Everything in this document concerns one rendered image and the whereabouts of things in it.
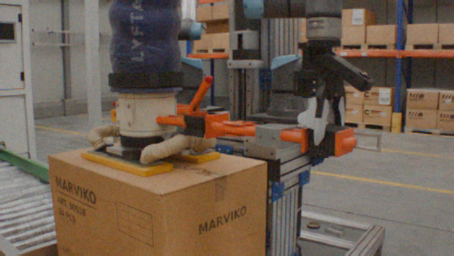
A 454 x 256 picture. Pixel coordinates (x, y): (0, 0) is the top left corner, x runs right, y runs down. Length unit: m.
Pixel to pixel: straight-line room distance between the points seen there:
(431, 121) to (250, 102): 6.54
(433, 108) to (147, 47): 7.19
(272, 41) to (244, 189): 0.81
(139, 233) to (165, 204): 0.14
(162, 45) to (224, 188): 0.43
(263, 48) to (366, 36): 6.66
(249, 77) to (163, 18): 0.66
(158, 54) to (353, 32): 7.46
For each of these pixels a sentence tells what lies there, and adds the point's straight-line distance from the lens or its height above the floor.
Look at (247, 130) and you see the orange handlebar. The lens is 0.91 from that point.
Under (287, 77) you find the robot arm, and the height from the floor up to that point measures 1.18.
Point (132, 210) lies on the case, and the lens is 1.01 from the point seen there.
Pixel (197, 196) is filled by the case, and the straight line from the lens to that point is 0.97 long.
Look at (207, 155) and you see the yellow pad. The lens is 1.18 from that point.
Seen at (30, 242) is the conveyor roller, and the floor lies 0.54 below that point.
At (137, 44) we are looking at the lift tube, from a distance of 1.12.
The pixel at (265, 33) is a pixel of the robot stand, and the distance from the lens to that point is 1.76.
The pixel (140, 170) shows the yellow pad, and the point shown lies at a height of 0.96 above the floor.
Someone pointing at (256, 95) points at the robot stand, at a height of 1.10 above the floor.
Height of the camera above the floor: 1.22
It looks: 8 degrees down
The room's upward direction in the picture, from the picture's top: straight up
